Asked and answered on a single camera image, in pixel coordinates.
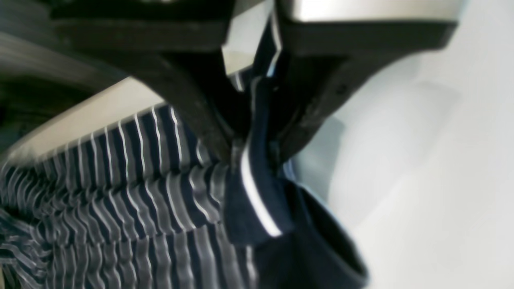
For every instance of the navy white striped T-shirt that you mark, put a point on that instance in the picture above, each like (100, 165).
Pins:
(144, 204)

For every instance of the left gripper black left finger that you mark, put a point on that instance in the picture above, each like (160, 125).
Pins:
(58, 53)

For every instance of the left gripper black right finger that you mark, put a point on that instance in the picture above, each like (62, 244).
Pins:
(331, 48)

